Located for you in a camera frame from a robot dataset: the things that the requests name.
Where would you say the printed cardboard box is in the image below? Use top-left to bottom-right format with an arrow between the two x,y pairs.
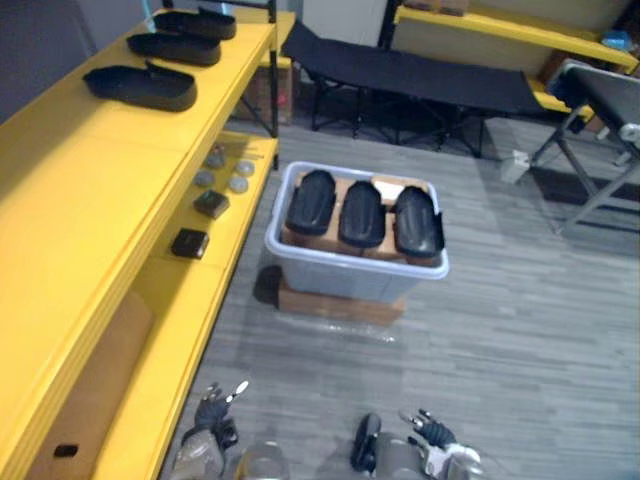
232,64 -> 296,126

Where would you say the black folding cot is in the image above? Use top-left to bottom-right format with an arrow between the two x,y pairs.
280,19 -> 544,159

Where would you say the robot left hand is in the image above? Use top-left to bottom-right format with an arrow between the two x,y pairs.
194,380 -> 250,429

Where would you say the yellow shelf rack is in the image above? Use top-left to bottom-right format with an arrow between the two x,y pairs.
0,0 -> 296,480
379,0 -> 640,126

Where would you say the white panel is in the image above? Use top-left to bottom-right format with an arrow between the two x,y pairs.
299,0 -> 389,49

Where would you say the small black box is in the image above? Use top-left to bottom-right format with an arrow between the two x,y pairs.
192,189 -> 231,219
170,228 -> 210,260

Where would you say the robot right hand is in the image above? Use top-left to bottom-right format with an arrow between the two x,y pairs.
398,408 -> 457,449

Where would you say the flat cardboard box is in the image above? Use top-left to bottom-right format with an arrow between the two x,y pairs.
277,282 -> 409,329

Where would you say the grey folding bench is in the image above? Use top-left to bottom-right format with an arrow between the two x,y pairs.
529,57 -> 640,236

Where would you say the grey plastic storage bin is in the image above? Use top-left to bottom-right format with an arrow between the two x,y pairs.
263,160 -> 450,304

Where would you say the blue packet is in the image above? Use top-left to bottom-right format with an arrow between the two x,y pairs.
599,29 -> 632,52

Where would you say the small white box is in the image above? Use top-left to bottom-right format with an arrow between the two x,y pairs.
500,149 -> 531,184

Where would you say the black plastic housing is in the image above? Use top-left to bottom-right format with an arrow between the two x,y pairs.
125,30 -> 222,67
284,169 -> 337,237
82,59 -> 199,112
152,7 -> 238,41
338,179 -> 387,249
393,185 -> 446,259

